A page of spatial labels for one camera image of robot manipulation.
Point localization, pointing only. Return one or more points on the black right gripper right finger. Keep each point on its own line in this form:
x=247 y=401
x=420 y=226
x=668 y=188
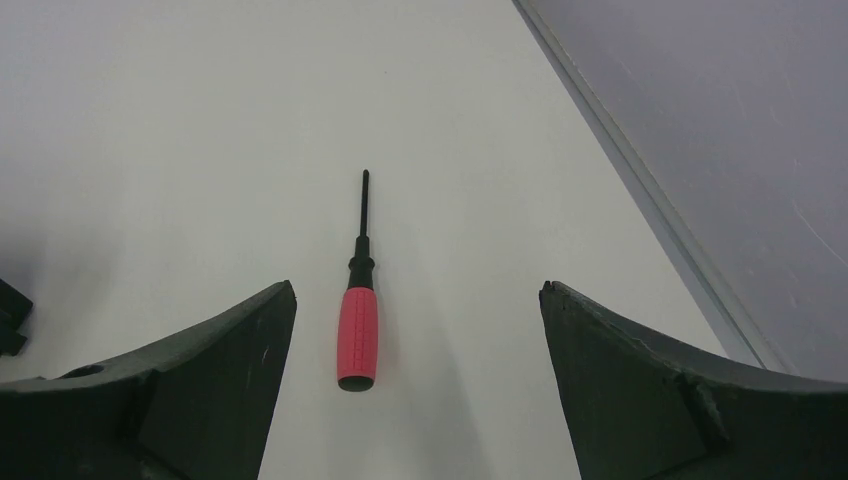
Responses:
x=642 y=405

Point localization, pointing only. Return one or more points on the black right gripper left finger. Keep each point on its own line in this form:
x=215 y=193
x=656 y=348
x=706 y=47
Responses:
x=197 y=404

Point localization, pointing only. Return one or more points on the black object at left edge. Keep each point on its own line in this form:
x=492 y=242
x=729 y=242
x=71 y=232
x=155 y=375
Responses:
x=15 y=309

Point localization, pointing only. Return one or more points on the red handled black screwdriver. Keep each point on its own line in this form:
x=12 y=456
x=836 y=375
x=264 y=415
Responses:
x=358 y=326

